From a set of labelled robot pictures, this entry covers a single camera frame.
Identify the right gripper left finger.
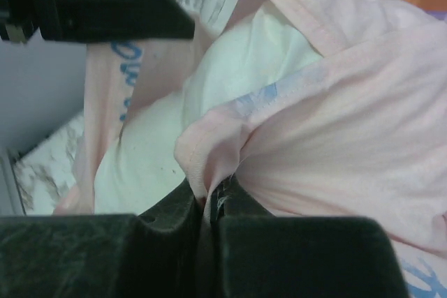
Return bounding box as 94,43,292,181
1,181,202,298

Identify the pink purple printed pillowcase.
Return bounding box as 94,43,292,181
55,0,446,297

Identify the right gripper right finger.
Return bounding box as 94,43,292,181
211,177,409,297

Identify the white pillow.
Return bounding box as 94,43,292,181
94,3,321,214

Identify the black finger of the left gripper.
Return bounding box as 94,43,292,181
1,0,195,43

